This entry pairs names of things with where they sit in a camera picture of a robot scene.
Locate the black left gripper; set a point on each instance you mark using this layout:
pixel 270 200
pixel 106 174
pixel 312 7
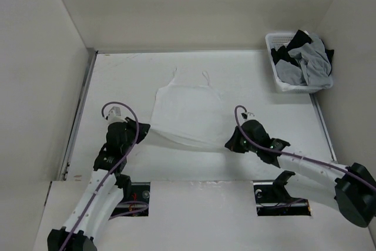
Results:
pixel 143 130

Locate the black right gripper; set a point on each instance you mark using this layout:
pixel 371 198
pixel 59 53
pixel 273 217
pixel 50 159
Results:
pixel 232 144

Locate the white tank top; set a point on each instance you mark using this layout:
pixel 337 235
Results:
pixel 191 115

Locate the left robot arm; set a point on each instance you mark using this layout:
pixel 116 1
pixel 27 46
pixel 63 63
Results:
pixel 106 188

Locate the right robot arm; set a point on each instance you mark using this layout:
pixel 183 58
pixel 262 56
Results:
pixel 347 189

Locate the grey folded tank top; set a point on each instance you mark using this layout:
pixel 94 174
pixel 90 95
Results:
pixel 288 73

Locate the black tank top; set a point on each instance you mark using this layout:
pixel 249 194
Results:
pixel 298 39

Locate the white plastic laundry basket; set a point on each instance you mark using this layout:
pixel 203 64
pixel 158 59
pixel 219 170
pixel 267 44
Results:
pixel 277 39

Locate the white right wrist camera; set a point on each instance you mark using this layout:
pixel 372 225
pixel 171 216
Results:
pixel 247 115

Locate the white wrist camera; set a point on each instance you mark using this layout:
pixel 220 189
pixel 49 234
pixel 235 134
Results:
pixel 114 115
pixel 247 115

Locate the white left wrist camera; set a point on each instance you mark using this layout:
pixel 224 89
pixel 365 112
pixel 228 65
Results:
pixel 114 115

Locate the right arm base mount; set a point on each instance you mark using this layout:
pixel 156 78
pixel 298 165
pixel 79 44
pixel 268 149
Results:
pixel 272 198

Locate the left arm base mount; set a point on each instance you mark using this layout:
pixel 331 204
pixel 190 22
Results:
pixel 135 203

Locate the metal table edge rail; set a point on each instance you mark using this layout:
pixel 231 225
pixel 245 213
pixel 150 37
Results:
pixel 66 160

